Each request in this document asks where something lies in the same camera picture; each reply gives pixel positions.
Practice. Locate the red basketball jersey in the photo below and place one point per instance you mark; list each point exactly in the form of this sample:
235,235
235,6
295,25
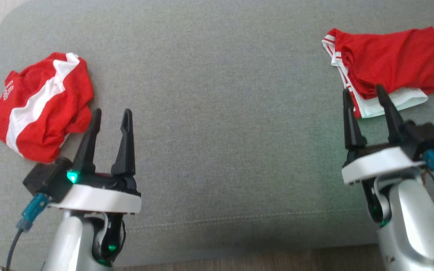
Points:
390,56

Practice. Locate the red shorts with white stripe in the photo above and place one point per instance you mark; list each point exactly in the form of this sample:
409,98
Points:
40,109

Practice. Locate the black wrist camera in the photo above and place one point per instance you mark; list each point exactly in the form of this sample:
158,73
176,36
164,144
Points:
45,178
430,139

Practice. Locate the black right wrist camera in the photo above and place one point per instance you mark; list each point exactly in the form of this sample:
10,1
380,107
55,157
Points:
430,139

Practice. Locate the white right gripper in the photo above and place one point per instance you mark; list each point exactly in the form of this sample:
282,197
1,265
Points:
379,165

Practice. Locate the grey sofa seat cushion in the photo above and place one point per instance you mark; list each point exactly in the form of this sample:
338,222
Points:
220,131

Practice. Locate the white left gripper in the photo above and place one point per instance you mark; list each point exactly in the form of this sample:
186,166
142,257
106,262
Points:
96,197

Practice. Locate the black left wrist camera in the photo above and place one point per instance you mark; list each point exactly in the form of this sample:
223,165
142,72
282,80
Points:
45,178

